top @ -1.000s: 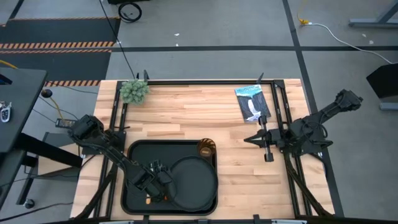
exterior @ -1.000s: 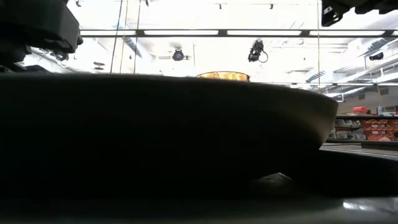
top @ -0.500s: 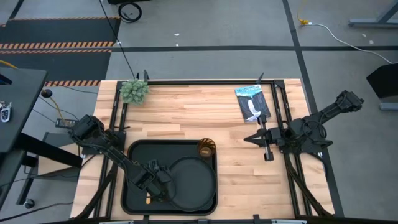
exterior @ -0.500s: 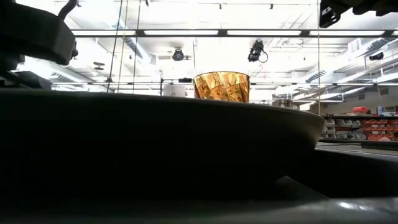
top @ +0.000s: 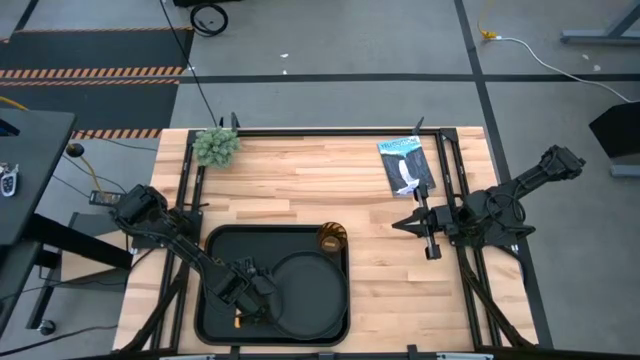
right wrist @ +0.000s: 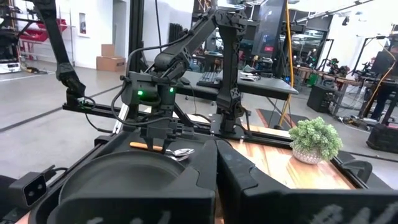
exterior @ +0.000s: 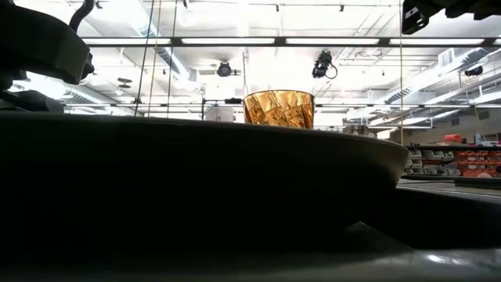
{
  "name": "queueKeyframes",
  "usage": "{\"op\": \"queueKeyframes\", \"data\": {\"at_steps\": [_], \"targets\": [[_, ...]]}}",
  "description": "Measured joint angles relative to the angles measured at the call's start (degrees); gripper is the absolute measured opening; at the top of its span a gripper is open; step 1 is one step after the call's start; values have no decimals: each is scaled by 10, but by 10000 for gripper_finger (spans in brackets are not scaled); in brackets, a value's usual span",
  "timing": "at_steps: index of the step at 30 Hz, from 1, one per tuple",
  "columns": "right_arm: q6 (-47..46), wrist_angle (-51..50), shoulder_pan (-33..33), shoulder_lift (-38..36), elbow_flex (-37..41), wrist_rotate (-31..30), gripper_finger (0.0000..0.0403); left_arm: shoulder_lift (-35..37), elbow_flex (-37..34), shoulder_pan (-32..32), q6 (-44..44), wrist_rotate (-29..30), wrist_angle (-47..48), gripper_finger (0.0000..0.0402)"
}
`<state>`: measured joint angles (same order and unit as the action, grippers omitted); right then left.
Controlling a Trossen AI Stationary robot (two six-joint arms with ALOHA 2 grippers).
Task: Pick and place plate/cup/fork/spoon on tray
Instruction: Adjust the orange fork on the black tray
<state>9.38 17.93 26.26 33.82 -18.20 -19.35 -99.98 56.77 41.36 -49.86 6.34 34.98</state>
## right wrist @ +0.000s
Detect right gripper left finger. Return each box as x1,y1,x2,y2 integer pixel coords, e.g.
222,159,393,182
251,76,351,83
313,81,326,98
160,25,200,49
46,139,218,224

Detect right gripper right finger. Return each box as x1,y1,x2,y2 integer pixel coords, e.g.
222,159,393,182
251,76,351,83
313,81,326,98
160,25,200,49
216,139,398,224

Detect orange-handled spoon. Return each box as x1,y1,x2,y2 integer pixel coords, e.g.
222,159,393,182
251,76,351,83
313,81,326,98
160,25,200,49
129,141,195,157

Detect orange-handled fork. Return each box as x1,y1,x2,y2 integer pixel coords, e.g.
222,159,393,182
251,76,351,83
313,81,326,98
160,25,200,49
167,154,191,162

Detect black round plate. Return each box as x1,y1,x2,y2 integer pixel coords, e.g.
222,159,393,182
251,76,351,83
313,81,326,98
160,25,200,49
58,150,187,203

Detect black plastic tray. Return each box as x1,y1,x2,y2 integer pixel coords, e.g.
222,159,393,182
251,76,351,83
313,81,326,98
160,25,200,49
27,130,218,224

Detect black keyboard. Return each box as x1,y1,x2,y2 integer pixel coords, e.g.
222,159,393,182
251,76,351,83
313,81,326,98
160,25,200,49
196,71,222,89

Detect green potted plant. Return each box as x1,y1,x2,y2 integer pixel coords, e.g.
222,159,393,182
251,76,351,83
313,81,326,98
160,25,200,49
288,116,344,166

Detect large cardboard box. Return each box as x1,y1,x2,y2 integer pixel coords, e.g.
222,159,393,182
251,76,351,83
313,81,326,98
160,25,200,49
96,55,127,73

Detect black striped floor mat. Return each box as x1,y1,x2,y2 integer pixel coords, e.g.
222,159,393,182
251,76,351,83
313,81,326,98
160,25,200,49
256,108,309,130

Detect small cardboard box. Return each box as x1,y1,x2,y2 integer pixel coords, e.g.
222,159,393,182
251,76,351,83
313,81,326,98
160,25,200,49
101,44,116,58

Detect black desk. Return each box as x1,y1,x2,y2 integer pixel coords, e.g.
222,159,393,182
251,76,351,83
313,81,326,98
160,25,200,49
176,69,300,101

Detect black floor bin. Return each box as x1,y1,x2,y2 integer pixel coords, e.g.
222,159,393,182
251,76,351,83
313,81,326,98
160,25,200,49
366,122,398,154

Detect black floor box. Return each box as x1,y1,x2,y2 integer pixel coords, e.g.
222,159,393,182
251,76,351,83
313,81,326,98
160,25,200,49
307,83,336,114

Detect black computer monitor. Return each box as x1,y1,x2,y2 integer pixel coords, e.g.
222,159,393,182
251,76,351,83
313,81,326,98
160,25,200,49
251,0,287,59

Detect black frame bracket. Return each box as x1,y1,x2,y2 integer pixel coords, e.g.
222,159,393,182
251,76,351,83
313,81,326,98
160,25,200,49
341,159,373,184

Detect black table-level camera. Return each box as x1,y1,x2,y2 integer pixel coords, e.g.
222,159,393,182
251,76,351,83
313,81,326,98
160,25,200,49
8,171,49,209

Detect yellow cable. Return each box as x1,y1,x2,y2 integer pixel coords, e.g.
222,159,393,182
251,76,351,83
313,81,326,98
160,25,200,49
277,0,295,129

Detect red wall bins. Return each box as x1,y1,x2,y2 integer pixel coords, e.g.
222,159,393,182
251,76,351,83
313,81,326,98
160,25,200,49
17,17,68,44

